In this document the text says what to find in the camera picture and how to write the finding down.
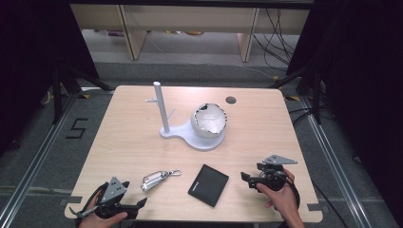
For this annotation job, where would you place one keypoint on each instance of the beige wooden desk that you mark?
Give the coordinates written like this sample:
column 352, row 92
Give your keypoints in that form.
column 190, row 14

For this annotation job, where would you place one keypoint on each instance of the black curtain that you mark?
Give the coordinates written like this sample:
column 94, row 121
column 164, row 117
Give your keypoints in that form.
column 364, row 79
column 31, row 63

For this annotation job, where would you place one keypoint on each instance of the aluminium floor rail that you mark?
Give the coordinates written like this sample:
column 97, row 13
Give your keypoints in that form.
column 34, row 161
column 335, row 164

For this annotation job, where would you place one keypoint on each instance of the person's left hand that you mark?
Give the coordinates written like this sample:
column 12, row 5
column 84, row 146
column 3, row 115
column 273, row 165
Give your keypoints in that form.
column 98, row 221

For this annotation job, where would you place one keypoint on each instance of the person's right hand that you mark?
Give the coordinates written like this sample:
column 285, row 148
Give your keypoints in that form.
column 282, row 199

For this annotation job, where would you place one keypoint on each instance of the white bowl with silver inside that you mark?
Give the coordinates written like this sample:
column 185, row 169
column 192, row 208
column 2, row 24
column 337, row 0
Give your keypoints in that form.
column 209, row 122

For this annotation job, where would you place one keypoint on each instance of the silver key fob with carabiner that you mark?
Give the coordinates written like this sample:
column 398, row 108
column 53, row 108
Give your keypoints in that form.
column 156, row 179

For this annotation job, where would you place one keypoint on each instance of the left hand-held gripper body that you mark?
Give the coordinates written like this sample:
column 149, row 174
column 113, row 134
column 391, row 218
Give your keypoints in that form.
column 113, row 191

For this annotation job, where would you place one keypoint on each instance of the black metal stand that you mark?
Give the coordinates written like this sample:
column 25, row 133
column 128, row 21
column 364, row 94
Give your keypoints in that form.
column 315, row 95
column 58, row 95

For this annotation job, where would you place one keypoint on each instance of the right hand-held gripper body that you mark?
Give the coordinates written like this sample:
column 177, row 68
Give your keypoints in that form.
column 275, row 177

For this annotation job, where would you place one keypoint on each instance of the black wallet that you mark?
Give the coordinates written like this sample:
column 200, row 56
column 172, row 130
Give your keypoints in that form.
column 208, row 185

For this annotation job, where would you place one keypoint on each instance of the white stand with pole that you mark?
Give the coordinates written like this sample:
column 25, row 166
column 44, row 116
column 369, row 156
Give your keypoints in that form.
column 163, row 114

